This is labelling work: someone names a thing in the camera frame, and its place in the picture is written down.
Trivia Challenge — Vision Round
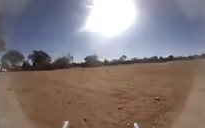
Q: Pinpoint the robot's own part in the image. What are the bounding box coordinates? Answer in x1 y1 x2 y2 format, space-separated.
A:
133 121 141 128
62 120 71 128

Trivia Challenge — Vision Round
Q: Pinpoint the row of trees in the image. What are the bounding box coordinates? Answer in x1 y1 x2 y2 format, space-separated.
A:
0 49 205 72

